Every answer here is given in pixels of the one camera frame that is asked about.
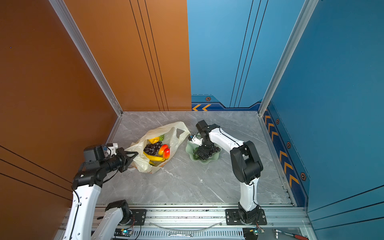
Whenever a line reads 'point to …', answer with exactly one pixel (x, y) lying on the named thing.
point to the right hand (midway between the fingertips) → (204, 148)
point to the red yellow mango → (163, 147)
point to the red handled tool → (297, 237)
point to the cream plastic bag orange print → (140, 163)
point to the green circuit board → (123, 232)
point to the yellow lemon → (154, 140)
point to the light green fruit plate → (190, 147)
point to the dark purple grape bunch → (153, 149)
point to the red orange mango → (166, 153)
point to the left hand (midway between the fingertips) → (138, 151)
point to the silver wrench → (191, 235)
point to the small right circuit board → (252, 233)
